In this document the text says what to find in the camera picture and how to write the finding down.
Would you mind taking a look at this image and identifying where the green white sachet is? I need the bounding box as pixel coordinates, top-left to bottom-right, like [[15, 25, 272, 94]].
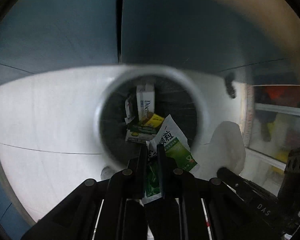
[[142, 115, 198, 204]]

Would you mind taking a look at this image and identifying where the green white medicine box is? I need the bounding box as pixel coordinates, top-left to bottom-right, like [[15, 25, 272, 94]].
[[125, 125, 157, 144]]

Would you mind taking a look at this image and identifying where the pink yellow box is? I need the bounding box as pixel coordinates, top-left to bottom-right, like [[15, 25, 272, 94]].
[[139, 112, 165, 128]]

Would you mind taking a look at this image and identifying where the teal white small packet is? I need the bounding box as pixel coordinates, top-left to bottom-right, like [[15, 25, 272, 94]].
[[125, 94, 135, 125]]

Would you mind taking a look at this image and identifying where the white Doctor toothpaste box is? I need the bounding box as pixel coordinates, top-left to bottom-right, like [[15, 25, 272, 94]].
[[136, 83, 155, 120]]

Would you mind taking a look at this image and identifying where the white round trash bin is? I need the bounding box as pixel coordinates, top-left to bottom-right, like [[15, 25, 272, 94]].
[[94, 66, 207, 170]]

